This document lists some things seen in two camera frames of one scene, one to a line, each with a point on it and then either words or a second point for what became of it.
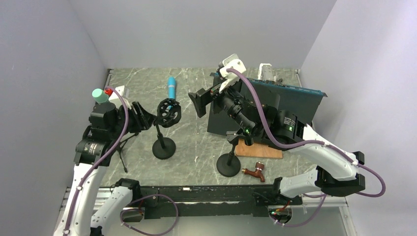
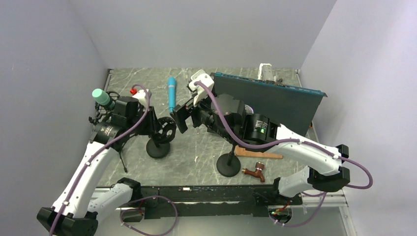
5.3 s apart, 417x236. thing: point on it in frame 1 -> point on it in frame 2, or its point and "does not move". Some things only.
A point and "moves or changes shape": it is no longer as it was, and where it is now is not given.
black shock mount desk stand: [169, 114] moves or changes shape
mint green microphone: [100, 96] does not move
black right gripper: [202, 97] -> [180, 118]
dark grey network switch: [305, 102] does not move
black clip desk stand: [228, 164] does not move
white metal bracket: [265, 73] does not move
